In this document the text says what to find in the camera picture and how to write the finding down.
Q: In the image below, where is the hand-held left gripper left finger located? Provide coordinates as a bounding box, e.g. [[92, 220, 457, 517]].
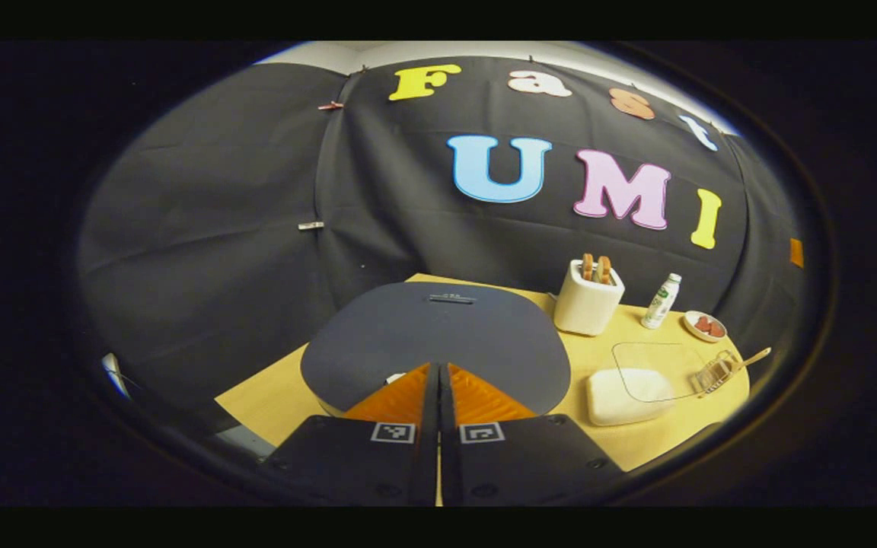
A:
[[263, 362, 440, 507]]

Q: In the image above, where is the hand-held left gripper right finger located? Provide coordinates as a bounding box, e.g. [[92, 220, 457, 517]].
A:
[[439, 362, 626, 507]]

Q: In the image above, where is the wooden spoon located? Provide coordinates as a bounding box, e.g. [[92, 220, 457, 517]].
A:
[[701, 347, 773, 393]]

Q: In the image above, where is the dark blue rice cooker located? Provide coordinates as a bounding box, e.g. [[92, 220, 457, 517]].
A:
[[300, 282, 572, 419]]

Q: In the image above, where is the clear chopstick holder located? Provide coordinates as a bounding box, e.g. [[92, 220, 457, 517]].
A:
[[694, 350, 744, 398]]

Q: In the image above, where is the white round plate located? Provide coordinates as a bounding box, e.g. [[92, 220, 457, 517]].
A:
[[682, 310, 728, 343]]

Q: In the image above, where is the white bottle green label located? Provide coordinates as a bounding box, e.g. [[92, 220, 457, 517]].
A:
[[640, 273, 683, 330]]

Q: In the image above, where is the clear plastic container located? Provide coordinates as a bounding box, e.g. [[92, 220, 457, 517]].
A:
[[585, 341, 713, 427]]

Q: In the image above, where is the white toaster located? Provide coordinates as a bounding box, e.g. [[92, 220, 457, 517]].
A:
[[553, 259, 627, 337]]

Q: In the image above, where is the black backdrop cloth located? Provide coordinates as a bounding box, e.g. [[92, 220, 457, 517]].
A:
[[77, 55, 808, 427]]

